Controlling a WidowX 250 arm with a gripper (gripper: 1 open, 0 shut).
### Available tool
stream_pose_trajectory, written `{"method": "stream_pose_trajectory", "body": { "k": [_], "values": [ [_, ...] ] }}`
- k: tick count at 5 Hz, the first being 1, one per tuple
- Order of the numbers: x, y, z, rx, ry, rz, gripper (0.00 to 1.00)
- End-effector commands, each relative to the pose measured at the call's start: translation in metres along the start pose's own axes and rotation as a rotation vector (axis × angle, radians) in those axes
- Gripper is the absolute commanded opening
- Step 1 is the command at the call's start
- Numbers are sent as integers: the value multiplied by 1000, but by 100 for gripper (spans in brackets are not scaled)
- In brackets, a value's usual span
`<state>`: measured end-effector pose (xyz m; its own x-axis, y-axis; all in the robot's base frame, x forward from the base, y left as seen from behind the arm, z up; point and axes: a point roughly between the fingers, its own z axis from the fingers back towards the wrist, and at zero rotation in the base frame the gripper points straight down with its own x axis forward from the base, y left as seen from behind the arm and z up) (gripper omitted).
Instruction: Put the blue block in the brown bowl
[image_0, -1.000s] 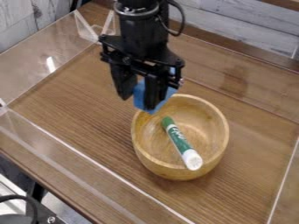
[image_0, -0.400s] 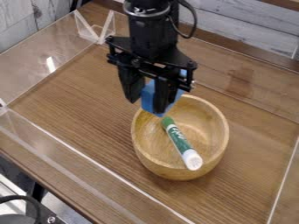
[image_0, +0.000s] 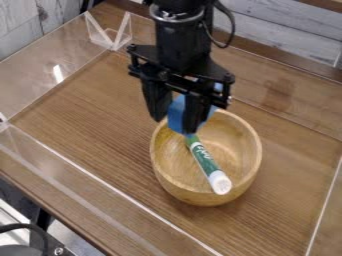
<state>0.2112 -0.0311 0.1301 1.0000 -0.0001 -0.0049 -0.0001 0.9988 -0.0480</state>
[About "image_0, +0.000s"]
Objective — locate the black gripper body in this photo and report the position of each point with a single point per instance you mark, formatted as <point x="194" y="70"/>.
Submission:
<point x="178" y="60"/>

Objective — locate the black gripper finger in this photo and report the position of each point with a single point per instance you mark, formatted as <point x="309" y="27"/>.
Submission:
<point x="158" y="96"/>
<point x="196" y="114"/>

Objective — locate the blue rectangular block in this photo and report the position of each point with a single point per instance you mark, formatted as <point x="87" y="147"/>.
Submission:
<point x="176" y="114"/>

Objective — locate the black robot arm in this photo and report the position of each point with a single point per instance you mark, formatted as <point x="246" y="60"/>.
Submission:
<point x="186" y="10"/>

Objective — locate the brown wooden bowl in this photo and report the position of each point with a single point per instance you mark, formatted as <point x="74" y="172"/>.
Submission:
<point x="234" y="145"/>

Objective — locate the green and white marker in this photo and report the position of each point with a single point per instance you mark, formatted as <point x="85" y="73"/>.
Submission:
<point x="218" y="179"/>

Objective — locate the clear acrylic corner bracket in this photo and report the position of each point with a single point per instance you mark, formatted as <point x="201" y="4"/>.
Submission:
<point x="110" y="38"/>

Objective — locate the clear acrylic table wall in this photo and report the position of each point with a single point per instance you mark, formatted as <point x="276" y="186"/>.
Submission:
<point x="113" y="220"/>

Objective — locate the black equipment with cable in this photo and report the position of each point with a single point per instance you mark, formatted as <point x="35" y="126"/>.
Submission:
<point x="27" y="240"/>

